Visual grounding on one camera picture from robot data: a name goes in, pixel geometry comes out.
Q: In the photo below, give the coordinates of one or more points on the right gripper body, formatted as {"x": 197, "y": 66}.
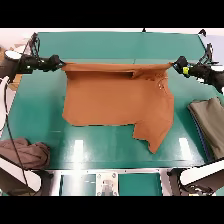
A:
{"x": 181, "y": 65}

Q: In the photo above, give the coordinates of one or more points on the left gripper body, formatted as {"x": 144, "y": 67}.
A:
{"x": 56, "y": 62}

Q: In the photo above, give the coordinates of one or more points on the brown shirt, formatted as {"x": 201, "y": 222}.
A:
{"x": 116, "y": 100}

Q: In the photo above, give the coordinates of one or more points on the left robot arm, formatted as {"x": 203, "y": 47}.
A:
{"x": 30, "y": 63}

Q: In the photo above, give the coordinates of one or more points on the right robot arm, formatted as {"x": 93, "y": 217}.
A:
{"x": 208, "y": 73}

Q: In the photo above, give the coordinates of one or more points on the olive garment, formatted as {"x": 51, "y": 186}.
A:
{"x": 210, "y": 123}

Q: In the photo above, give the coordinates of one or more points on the mauve brown garment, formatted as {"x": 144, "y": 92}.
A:
{"x": 25, "y": 153}

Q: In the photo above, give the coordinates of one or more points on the silver frame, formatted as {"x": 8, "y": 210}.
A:
{"x": 106, "y": 181}

